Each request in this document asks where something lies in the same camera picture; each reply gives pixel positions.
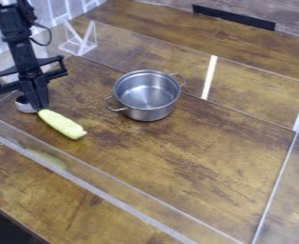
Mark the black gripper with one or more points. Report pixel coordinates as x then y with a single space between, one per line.
32 78

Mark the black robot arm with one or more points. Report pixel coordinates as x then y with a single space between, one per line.
17 19

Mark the small steel pot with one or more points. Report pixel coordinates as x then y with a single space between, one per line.
148 94

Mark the clear acrylic triangle bracket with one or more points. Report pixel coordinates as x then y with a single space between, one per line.
78 45

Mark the clear acrylic enclosure wall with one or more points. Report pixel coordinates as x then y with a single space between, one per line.
205 177

